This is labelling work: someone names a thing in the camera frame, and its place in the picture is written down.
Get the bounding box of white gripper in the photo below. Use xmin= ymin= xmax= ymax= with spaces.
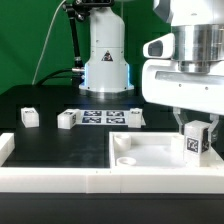
xmin=142 ymin=59 xmax=224 ymax=142

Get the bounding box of white square tabletop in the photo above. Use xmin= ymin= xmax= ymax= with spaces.
xmin=109 ymin=132 xmax=224 ymax=168

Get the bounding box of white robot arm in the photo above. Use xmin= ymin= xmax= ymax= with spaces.
xmin=81 ymin=0 xmax=224 ymax=141

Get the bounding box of white U-shaped obstacle fence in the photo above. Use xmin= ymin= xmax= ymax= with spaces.
xmin=0 ymin=133 xmax=224 ymax=194

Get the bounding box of fiducial marker sheet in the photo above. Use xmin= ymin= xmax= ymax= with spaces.
xmin=75 ymin=109 xmax=147 ymax=128

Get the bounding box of black cable bundle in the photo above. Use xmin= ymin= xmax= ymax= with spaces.
xmin=35 ymin=67 xmax=84 ymax=87

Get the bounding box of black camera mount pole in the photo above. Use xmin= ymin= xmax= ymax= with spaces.
xmin=63 ymin=1 xmax=90 ymax=68

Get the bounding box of grey cable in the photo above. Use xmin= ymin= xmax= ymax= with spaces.
xmin=31 ymin=0 xmax=68 ymax=86

